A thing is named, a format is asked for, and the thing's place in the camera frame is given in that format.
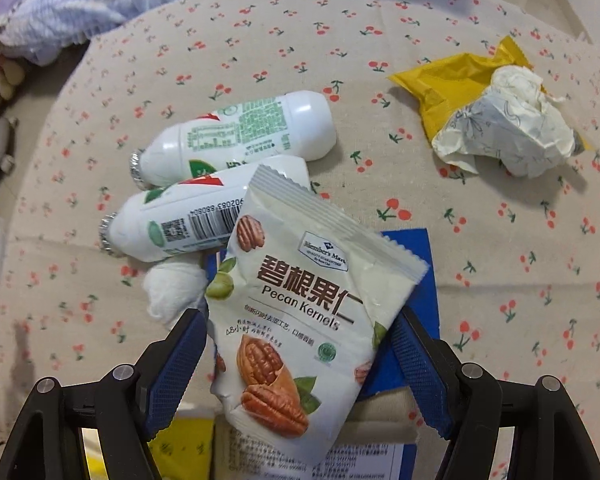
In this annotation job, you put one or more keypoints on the yellow packet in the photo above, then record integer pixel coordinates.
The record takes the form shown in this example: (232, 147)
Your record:
(185, 445)

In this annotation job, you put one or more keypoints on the cherry print bed sheet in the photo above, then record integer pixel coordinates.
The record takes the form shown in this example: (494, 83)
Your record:
(330, 35)

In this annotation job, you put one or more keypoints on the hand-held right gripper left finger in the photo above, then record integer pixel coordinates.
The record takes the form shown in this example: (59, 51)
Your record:
(175, 375)

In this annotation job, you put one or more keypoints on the yellow plastic wrapper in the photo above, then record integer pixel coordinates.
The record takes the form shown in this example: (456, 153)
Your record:
(440, 85)

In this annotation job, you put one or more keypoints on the white patterned paper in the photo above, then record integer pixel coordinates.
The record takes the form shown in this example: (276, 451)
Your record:
(510, 125)

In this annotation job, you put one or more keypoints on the white bottle barcode label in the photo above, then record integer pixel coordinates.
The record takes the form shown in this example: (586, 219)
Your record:
(180, 210)

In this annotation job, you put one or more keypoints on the blue striped quilt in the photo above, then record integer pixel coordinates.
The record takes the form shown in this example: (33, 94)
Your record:
(105, 0)

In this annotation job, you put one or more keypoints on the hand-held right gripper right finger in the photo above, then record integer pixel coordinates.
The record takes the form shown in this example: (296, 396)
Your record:
(420, 375)

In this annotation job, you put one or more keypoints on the white nut snack packet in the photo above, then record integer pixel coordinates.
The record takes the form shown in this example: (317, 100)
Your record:
(300, 310)

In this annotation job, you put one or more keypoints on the white bottle green text label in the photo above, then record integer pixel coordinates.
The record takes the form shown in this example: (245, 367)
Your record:
(260, 125)

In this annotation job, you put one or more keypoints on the white printed label packet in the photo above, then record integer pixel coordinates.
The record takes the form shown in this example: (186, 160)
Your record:
(370, 462)

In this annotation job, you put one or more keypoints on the white cotton ball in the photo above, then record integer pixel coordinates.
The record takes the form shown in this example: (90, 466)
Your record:
(172, 290)

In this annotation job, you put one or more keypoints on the blue packet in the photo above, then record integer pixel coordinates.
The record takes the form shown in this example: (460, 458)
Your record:
(410, 270)

